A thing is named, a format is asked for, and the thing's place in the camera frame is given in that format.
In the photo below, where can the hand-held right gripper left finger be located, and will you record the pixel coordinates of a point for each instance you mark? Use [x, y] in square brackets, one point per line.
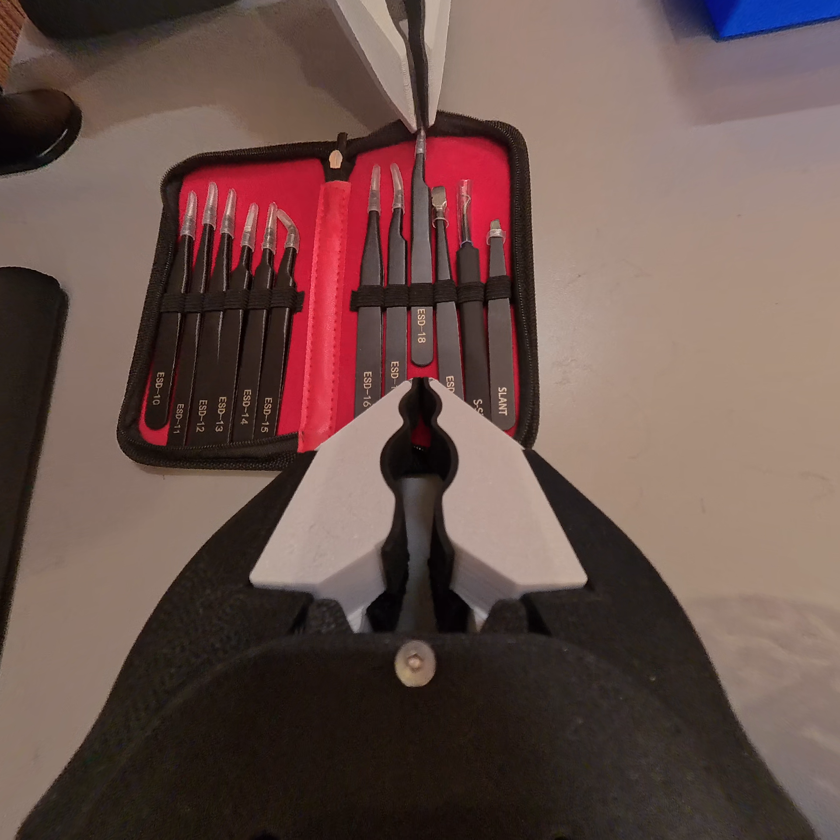
[322, 525]

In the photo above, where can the black perforated wrist rest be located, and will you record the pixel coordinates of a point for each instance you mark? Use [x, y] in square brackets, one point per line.
[26, 460]

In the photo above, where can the black pointed tweezers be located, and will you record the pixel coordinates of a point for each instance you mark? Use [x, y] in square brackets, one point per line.
[420, 263]

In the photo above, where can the set of black tweezers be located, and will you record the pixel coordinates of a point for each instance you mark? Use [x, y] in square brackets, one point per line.
[210, 355]

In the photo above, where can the black flat-tip tweezers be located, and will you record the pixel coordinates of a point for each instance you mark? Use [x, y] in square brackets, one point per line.
[446, 302]

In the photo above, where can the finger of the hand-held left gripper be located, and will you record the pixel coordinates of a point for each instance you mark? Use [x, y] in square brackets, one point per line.
[437, 33]
[381, 46]

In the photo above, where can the blue storage bin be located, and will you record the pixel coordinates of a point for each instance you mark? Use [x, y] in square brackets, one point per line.
[775, 13]

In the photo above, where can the black red tweezers case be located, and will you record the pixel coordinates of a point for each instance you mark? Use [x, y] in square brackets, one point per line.
[326, 328]

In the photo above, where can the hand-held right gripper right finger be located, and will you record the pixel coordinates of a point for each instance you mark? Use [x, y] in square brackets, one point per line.
[519, 525]

